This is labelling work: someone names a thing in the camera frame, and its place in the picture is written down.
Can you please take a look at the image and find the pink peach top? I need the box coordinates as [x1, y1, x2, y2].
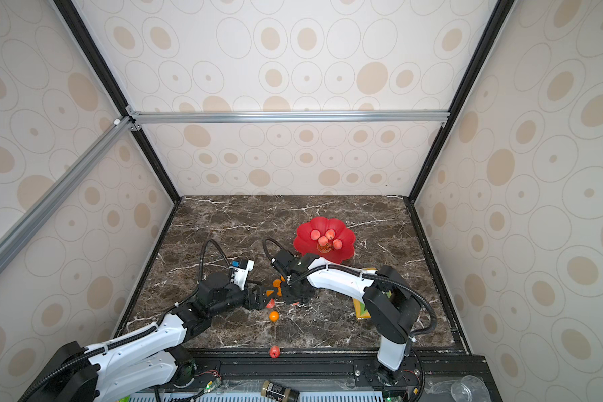
[310, 229, 321, 241]

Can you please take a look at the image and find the pink peach bottom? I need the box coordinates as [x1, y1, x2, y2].
[269, 346, 281, 359]

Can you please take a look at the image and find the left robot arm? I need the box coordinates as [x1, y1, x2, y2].
[20, 258, 269, 401]

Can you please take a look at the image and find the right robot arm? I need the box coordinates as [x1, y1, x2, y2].
[262, 238, 438, 374]

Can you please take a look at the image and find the red flower-shaped fruit bowl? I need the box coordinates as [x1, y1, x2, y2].
[293, 217, 357, 263]

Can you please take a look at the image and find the yellow snack bag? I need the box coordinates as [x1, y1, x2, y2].
[353, 298, 371, 320]

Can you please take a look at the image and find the dark glass bottle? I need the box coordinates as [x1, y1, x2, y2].
[261, 380, 300, 402]

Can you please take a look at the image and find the clear plastic cup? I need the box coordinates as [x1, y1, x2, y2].
[450, 375, 491, 402]

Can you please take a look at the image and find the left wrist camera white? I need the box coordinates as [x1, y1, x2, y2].
[229, 258, 255, 291]

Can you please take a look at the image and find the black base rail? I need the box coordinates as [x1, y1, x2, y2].
[69, 351, 504, 402]

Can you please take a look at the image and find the horizontal aluminium frame bar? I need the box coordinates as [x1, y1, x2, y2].
[126, 110, 450, 127]

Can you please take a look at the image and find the diagonal aluminium frame bar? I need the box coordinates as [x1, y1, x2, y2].
[0, 117, 132, 275]

